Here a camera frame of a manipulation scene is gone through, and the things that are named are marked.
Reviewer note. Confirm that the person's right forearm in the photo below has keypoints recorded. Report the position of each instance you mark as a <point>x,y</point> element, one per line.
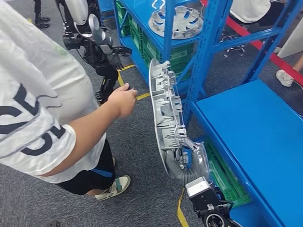
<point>82,134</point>

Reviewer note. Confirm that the red floor tape line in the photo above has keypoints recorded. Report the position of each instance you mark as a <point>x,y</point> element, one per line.
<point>279,61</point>

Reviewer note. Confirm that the chrome chair base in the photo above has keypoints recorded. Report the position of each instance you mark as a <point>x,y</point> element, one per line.
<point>233,47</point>

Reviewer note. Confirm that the standing robot grey hand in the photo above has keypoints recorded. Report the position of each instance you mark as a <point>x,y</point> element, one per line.
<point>122,51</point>

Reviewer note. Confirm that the standing robot silver arm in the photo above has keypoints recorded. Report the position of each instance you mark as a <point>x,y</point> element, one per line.
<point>101,34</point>

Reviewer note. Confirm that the blue metal shelf rack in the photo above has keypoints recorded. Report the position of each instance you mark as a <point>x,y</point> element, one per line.
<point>142,9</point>
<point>248,131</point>
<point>105,4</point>

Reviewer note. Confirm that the black humanoid robot body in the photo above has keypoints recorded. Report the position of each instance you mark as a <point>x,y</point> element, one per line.
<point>103,69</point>

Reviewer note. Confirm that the person's right hand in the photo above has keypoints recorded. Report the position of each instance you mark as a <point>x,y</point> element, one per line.
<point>123,101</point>

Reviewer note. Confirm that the yellow floor tape marking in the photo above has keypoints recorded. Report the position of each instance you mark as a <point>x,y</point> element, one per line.
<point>120,80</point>
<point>180,213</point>

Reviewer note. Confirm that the person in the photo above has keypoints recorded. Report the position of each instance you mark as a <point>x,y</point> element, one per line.
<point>35,78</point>
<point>248,9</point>

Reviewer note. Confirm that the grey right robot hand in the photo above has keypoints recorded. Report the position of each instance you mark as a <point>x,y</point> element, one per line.
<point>199,163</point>

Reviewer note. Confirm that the grey plastic hubcap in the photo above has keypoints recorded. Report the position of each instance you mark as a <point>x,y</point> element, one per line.
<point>165,103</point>
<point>182,22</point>

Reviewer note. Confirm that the white desk panel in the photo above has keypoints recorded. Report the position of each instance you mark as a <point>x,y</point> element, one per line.
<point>292,42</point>

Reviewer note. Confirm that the green plastic crate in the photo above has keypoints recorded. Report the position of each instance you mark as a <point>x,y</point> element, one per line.
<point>224,178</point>
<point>182,67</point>
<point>122,15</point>
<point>134,34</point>
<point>180,53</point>

